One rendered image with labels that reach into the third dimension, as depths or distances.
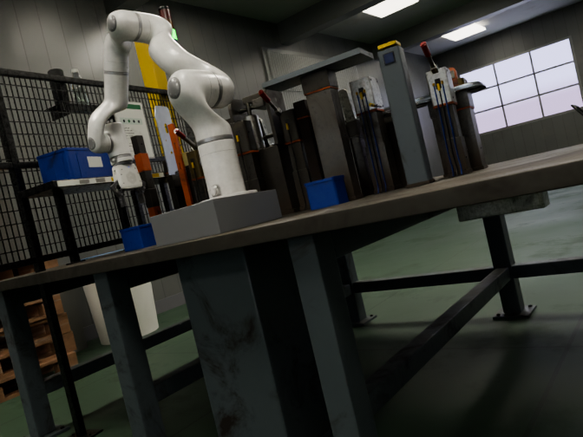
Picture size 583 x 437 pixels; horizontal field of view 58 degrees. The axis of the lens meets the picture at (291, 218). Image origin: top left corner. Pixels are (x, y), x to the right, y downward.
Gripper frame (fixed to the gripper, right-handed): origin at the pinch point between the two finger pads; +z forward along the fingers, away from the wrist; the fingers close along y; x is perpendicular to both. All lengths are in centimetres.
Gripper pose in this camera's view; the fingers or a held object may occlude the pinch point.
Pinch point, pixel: (133, 202)
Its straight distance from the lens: 215.0
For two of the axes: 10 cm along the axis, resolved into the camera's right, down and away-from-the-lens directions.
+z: 2.7, 9.6, 0.1
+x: -8.1, 2.2, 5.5
